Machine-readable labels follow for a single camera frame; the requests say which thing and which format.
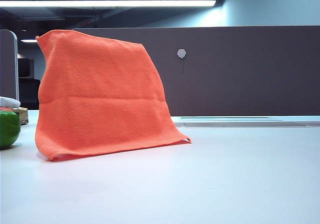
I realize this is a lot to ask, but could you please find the black office chair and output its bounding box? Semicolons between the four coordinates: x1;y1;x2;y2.
18;78;41;110

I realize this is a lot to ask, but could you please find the green bell pepper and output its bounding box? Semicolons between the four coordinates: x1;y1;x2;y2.
0;110;21;150

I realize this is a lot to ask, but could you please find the grey hexagonal partition hook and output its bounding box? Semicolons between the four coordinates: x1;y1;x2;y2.
176;49;187;74

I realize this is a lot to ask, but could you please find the gold foil box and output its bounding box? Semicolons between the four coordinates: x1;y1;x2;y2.
11;107;30;126

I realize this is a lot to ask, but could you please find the dark background cabinet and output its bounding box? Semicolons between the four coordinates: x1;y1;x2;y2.
17;58;35;79

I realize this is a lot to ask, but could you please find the orange microfibre cloth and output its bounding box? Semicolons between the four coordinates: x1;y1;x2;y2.
34;30;193;162

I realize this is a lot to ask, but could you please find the grey rounded partition panel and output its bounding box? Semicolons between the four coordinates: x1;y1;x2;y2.
0;30;20;101

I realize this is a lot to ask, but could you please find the long ceiling light strip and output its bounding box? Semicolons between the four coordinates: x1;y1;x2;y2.
0;0;217;9

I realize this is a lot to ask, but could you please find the white folded cloth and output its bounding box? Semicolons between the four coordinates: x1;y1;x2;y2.
0;96;21;109

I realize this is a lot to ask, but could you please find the dark brown desk partition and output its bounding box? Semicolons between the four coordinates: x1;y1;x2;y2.
72;25;320;117

